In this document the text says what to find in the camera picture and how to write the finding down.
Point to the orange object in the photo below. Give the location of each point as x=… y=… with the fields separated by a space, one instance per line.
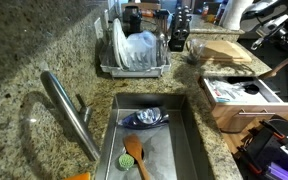
x=79 y=176

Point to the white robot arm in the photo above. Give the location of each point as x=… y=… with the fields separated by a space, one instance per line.
x=260 y=11

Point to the clear plastic bags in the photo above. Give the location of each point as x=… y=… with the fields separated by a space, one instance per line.
x=229 y=89

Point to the white paper towel roll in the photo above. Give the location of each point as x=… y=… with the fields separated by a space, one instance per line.
x=234 y=13

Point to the clear glass cup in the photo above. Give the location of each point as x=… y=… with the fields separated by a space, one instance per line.
x=194 y=50

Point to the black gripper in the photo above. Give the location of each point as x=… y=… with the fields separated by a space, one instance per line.
x=283 y=35

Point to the black round object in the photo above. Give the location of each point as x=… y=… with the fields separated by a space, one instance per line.
x=251 y=88

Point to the wooden drawer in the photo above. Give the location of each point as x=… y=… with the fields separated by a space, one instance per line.
x=250 y=108

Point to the black coffee appliance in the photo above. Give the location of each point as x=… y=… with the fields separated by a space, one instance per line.
x=132 y=20

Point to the white plate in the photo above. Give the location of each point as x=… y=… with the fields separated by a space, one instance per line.
x=117 y=43

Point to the clear plastic container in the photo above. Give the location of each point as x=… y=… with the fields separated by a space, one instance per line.
x=140 y=50

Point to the white dish rack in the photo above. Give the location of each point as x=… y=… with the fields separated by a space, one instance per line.
x=134 y=72

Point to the blue plastic container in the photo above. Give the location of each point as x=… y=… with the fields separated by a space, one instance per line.
x=144 y=117

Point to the wooden spoon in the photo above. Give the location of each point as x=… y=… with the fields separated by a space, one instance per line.
x=279 y=67

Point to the wooden cutting board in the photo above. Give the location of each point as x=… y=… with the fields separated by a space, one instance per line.
x=224 y=51

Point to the black knife block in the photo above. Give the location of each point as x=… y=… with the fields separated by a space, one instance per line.
x=179 y=33

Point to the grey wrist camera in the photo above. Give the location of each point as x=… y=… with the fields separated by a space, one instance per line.
x=269 y=28

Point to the stainless steel sink basin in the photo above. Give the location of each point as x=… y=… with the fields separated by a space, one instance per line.
x=181 y=140

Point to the green scrub brush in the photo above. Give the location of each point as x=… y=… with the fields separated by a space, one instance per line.
x=126 y=162

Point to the steel sink faucet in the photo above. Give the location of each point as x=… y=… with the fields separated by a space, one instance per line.
x=67 y=106

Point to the wooden spatula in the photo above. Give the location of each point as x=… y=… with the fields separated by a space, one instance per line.
x=133 y=146

